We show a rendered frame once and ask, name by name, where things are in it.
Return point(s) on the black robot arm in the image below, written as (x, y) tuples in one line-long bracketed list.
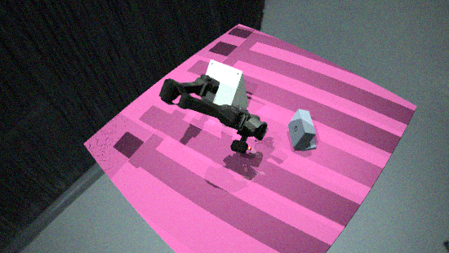
[(229, 115)]

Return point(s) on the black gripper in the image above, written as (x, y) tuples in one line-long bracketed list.
[(241, 146)]

